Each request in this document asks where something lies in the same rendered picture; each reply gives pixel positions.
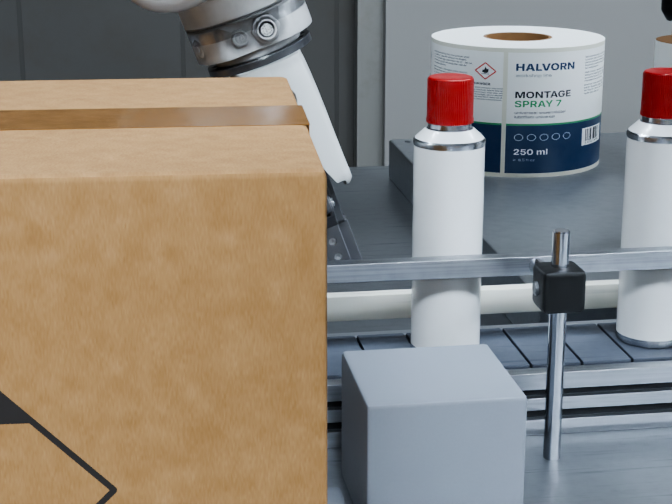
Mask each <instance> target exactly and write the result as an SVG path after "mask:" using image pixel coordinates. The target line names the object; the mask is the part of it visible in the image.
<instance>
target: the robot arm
mask: <svg viewBox="0 0 672 504"><path fill-rule="evenodd" d="M131 1H132V2H133V3H135V4H136V5H138V6H140V7H141V8H143V9H146V10H149V11H152V12H157V13H165V14H166V13H178V14H179V17H180V19H181V22H182V24H183V27H184V29H185V31H186V34H187V36H188V39H189V41H190V44H191V46H192V49H193V51H194V54H195V56H196V59H197V61H198V64H200V65H204V66H207V65H210V66H209V67H208V72H209V74H210V77H211V78H224V77H229V78H232V77H284V78H287V80H288V83H289V85H290V88H291V90H292V92H293V95H294V97H295V100H296V102H297V105H302V106H303V109H304V111H305V113H306V116H307V118H308V120H309V123H310V125H309V134H310V136H311V139H312V141H313V144H314V146H315V149H316V151H317V154H318V156H319V158H320V161H321V163H322V166H323V168H324V171H325V173H326V176H327V261H338V260H361V259H362V257H361V254H360V251H359V249H358V246H357V243H356V241H355V238H354V235H353V233H352V230H351V228H350V225H349V222H348V220H347V218H346V217H345V215H344V213H343V214H342V211H341V208H340V205H339V203H338V200H337V197H336V195H335V192H334V187H333V186H332V184H331V181H330V178H329V175H330V176H331V177H332V178H333V179H334V180H335V181H336V182H337V183H339V182H341V181H343V182H344V183H345V184H348V183H349V182H350V181H351V178H352V174H351V172H350V170H349V167H348V165H347V162H346V160H345V157H344V155H343V152H342V150H341V147H340V145H339V142H338V140H337V137H336V135H335V132H334V130H333V127H332V124H331V122H330V119H329V117H328V114H327V111H326V109H325V106H324V104H323V101H322V98H321V96H320V93H319V91H318V88H317V86H316V84H315V81H314V79H313V76H312V74H311V72H310V70H309V67H308V65H307V63H306V61H305V59H304V57H303V55H302V53H301V51H300V49H301V48H302V47H304V46H305V45H307V44H308V43H309V42H310V40H311V39H312V37H311V35H310V32H309V30H307V29H305V28H307V27H308V26H309V25H310V24H311V22H312V19H311V16H310V13H309V10H308V8H307V5H306V2H305V0H131ZM328 174H329V175H328Z"/></svg>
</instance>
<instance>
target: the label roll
mask: <svg viewBox="0 0 672 504"><path fill-rule="evenodd" d="M604 51H605V37H604V36H602V35H600V34H597V33H593V32H588V31H582V30H575V29H566V28H555V27H538V26H479V27H464V28H455V29H448V30H443V31H439V32H436V33H434V34H432V46H431V75H433V74H438V73H461V74H467V75H471V76H472V77H473V78H474V107H473V117H474V122H473V123H472V127H474V128H475V129H476V130H478V131H479V132H480V133H481V134H482V135H483V136H484V137H485V139H486V144H485V168H484V176H495V177H518V178H531V177H552V176H562V175H569V174H575V173H580V172H584V171H587V170H590V169H592V168H594V167H596V166H597V165H598V163H599V150H600V130H601V111H602V91H603V71H604Z"/></svg>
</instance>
